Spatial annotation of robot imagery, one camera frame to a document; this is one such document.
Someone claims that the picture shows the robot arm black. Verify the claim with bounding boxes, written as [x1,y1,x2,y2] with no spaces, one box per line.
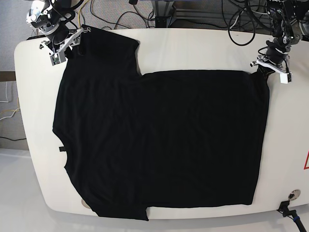
[26,0,91,66]
[245,0,309,84]

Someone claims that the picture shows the black clamp with cable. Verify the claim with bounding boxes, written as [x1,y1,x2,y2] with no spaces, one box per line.
[277,201,307,232]

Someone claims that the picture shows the silver table grommet right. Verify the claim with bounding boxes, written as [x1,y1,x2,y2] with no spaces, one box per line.
[288,189,301,201]

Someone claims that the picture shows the yellow floor cable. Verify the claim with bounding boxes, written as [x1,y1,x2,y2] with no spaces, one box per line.
[77,0,90,29]

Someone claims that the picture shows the silver table grommet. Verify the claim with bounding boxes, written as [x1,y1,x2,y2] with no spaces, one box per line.
[81,199,90,209]
[288,189,301,201]

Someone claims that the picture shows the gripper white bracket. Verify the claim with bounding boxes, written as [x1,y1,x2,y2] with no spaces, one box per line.
[39,27,91,66]
[250,47,292,84]

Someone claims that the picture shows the black T-shirt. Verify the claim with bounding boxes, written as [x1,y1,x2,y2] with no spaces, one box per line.
[53,28,269,220]

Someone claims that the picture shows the aluminium frame post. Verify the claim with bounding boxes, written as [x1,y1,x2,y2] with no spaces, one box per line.
[151,0,174,28]

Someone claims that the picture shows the silver table grommet left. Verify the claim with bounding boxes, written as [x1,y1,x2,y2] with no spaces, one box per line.
[81,199,90,209]

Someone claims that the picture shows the white floor cable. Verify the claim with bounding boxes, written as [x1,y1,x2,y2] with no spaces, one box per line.
[0,81,9,103]

